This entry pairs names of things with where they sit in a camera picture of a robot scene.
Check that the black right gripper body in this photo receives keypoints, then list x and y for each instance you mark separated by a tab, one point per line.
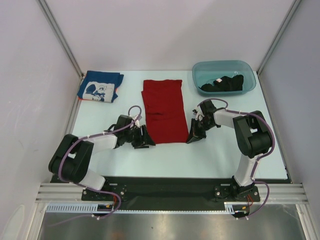
197	129

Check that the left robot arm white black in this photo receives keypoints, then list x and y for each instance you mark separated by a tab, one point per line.
71	160

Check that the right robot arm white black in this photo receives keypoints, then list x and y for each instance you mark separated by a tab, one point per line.
255	140

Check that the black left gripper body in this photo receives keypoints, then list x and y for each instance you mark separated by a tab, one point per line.
133	136

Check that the left aluminium frame post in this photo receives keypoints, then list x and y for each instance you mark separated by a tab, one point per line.
53	23

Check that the teal plastic bin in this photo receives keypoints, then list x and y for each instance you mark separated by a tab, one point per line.
208	71

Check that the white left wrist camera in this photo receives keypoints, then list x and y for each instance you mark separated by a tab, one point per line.
136	120

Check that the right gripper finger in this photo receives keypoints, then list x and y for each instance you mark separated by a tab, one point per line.
195	138
194	128

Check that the right aluminium frame post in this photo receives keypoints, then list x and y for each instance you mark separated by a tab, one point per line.
279	34

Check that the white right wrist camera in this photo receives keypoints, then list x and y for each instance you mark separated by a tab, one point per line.
198	114

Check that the aluminium front frame rail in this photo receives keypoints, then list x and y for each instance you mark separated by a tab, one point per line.
70	193

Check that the white slotted cable duct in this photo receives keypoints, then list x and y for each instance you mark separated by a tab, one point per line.
97	208

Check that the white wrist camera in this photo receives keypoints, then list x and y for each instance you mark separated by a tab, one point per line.
198	114
136	120

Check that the black t shirt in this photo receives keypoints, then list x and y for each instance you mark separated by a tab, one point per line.
225	84

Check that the aluminium frame post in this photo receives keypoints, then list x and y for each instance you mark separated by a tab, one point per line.
53	23
279	34

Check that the folded blue printed t shirt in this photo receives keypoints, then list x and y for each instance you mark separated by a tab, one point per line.
100	86

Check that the red t shirt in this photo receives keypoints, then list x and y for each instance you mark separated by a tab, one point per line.
164	111

